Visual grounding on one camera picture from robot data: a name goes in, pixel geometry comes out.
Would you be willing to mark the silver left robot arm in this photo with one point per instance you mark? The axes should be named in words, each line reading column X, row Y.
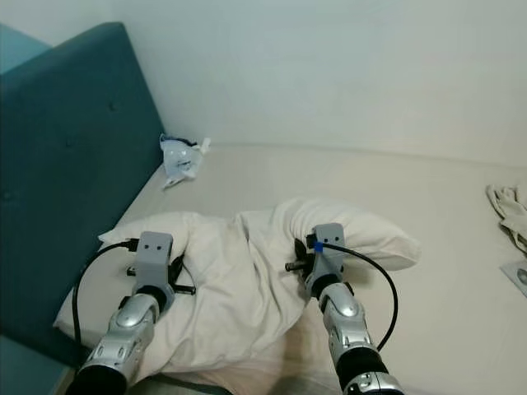
column 128, row 329

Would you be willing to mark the bed with beige sheet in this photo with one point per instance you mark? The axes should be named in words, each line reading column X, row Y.
column 420, row 189

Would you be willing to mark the white grey paper leaflet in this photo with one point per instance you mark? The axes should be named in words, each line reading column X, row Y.
column 519, row 280

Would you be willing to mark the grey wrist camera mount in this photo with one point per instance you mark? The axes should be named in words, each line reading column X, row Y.
column 331, row 255
column 155, row 259

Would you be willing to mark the teal upholstered headboard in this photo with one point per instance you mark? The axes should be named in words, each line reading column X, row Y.
column 66, row 148

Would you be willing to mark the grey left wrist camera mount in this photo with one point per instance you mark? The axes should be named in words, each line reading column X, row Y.
column 155, row 259

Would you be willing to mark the beige cloth garment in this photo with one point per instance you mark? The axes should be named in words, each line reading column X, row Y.
column 512, row 210

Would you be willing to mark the crumpled clear plastic bag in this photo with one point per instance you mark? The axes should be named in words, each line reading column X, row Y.
column 181, row 158

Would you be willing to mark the cream white pillow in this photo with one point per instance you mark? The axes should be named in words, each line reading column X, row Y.
column 247, row 280

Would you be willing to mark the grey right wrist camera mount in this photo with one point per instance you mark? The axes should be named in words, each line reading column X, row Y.
column 331, row 255

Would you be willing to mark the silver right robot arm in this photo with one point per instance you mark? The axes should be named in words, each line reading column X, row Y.
column 346, row 321

